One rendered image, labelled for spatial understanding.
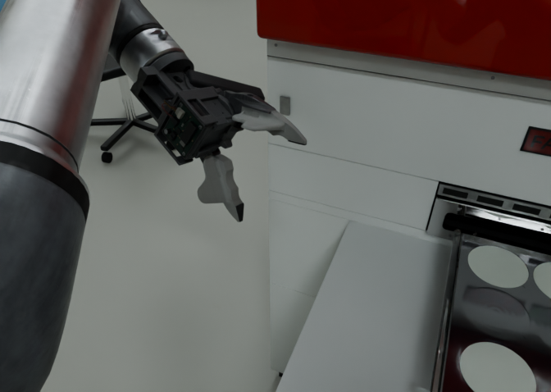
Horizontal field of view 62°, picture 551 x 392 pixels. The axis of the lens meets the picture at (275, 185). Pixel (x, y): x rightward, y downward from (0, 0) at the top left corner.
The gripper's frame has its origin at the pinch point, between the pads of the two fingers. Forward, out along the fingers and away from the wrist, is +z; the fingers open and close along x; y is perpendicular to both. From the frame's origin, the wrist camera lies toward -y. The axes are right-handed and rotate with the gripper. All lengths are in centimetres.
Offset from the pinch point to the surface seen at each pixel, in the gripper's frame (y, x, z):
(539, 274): -40, 1, 36
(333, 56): -32.9, 4.6, -15.9
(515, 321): -28.1, -2.8, 36.7
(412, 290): -33.8, -16.6, 25.1
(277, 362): -60, -90, 24
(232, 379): -56, -110, 19
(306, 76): -33.1, -1.9, -17.9
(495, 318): -27.0, -4.4, 34.5
